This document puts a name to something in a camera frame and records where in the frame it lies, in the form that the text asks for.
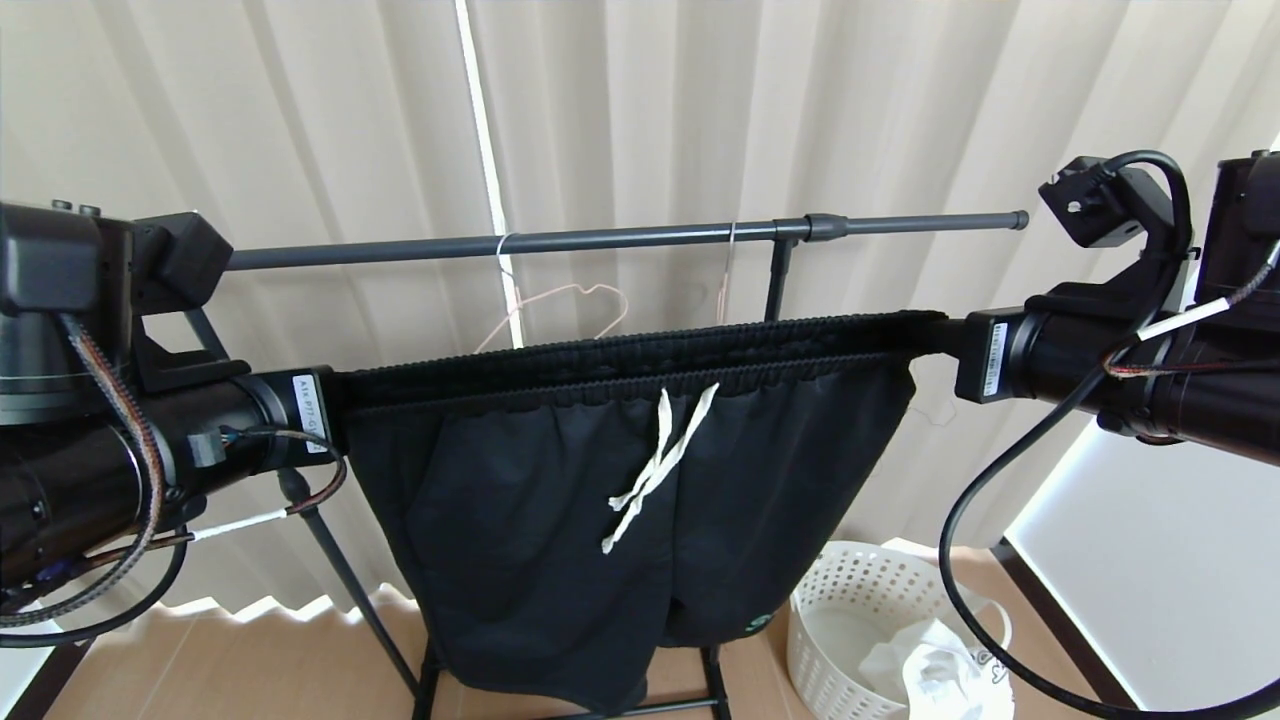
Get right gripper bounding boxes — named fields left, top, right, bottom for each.
left=955, top=308, right=1280, bottom=466

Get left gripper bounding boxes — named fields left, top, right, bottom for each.
left=0, top=368, right=339, bottom=601

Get black shorts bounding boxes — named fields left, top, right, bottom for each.
left=325, top=310, right=951, bottom=716

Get pink clothes hanger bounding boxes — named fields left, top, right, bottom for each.
left=715, top=222, right=739, bottom=326
left=475, top=235, right=629, bottom=353

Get white laundry basket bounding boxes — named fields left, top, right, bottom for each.
left=787, top=540, right=1013, bottom=720

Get black clothes rack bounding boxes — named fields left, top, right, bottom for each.
left=185, top=210, right=1031, bottom=720

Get white printed garment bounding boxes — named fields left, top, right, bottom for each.
left=858, top=618, right=1013, bottom=720

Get beige curtain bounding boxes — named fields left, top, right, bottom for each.
left=0, top=0, right=1280, bottom=626

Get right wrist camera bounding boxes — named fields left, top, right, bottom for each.
left=1038, top=155, right=1196, bottom=321

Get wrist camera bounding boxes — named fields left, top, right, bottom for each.
left=1038, top=155, right=1196, bottom=321
left=130, top=210, right=251, bottom=393

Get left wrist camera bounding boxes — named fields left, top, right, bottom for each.
left=130, top=210, right=251, bottom=393

